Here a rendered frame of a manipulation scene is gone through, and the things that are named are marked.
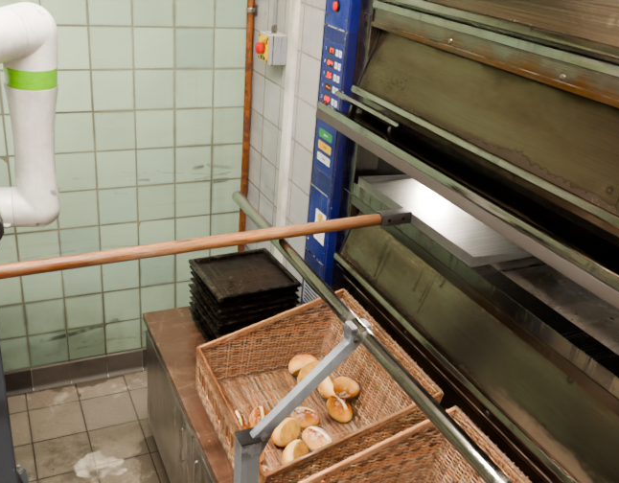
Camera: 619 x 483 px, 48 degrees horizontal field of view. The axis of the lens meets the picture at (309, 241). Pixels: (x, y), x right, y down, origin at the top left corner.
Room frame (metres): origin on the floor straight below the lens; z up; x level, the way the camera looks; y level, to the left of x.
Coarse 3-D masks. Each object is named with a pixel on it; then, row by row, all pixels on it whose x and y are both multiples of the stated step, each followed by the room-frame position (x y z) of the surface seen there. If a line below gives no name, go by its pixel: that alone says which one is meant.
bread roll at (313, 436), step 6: (312, 426) 1.48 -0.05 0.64; (306, 432) 1.47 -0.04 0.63; (312, 432) 1.46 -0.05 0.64; (318, 432) 1.46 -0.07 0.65; (324, 432) 1.46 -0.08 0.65; (306, 438) 1.46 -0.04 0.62; (312, 438) 1.45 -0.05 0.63; (318, 438) 1.44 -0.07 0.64; (324, 438) 1.44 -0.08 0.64; (330, 438) 1.45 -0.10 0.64; (312, 444) 1.44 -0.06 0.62; (318, 444) 1.43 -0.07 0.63; (312, 450) 1.43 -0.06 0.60
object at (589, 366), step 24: (360, 192) 1.91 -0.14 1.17; (432, 240) 1.58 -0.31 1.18; (456, 264) 1.48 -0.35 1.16; (480, 288) 1.40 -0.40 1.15; (504, 288) 1.35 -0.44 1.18; (528, 312) 1.26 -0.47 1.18; (552, 312) 1.26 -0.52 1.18; (552, 336) 1.19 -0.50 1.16; (576, 336) 1.17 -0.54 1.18; (576, 360) 1.13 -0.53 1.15; (600, 360) 1.09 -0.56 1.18; (600, 384) 1.07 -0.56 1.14
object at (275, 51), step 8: (264, 32) 2.48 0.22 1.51; (272, 40) 2.42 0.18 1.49; (280, 40) 2.43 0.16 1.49; (264, 48) 2.44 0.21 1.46; (272, 48) 2.42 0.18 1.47; (280, 48) 2.43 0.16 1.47; (264, 56) 2.44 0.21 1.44; (272, 56) 2.42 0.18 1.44; (280, 56) 2.43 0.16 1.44; (272, 64) 2.42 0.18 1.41; (280, 64) 2.43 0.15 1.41
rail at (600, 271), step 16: (336, 112) 1.78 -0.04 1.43; (368, 128) 1.65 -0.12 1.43; (384, 144) 1.56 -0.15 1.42; (416, 160) 1.44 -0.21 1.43; (432, 176) 1.38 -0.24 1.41; (448, 176) 1.34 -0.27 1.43; (464, 192) 1.28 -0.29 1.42; (496, 208) 1.19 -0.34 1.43; (512, 224) 1.15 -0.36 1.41; (528, 224) 1.12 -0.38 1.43; (544, 240) 1.08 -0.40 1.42; (560, 240) 1.06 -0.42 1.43; (576, 256) 1.01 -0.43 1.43; (592, 272) 0.98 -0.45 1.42; (608, 272) 0.95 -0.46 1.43
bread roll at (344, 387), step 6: (342, 378) 1.63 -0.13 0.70; (348, 378) 1.63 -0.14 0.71; (336, 384) 1.62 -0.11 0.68; (342, 384) 1.61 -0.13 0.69; (348, 384) 1.60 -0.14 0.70; (354, 384) 1.60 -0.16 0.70; (336, 390) 1.61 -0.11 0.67; (342, 390) 1.60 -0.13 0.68; (348, 390) 1.59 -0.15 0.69; (354, 390) 1.59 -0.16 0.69; (342, 396) 1.60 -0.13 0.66; (348, 396) 1.59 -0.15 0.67; (354, 396) 1.60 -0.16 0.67
